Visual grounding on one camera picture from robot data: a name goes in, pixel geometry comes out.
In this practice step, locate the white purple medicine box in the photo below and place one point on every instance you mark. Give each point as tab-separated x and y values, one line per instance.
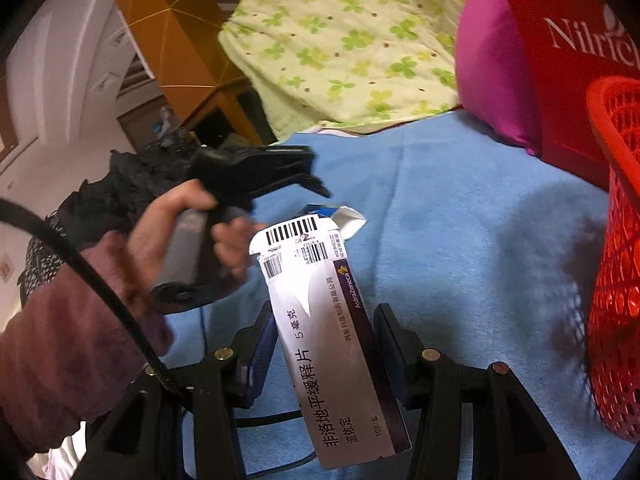
342	387

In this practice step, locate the red Nilrich paper bag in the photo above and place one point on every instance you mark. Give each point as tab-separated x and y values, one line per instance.
568	44

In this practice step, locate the green clover pattern quilt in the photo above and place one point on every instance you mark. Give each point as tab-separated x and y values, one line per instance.
357	66

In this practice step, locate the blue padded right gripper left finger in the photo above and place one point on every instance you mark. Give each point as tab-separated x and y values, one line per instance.
143	437

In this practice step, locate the orange wooden pillar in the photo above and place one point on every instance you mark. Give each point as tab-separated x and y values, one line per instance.
178	39

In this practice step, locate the magenta pink pillow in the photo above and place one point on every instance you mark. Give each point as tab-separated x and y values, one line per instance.
493	77

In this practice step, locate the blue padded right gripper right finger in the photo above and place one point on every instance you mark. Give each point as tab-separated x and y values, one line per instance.
511	437

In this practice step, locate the small blue white box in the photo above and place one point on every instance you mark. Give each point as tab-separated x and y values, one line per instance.
349	221

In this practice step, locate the left hand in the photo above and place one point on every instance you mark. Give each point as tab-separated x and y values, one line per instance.
147	243

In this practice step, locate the maroon sleeve left forearm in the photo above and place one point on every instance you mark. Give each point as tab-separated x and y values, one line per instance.
66	358

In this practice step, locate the red plastic mesh basket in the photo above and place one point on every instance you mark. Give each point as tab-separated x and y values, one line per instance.
613	318

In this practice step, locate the black crumpled cloth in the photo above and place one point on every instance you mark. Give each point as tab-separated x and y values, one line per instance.
118	200

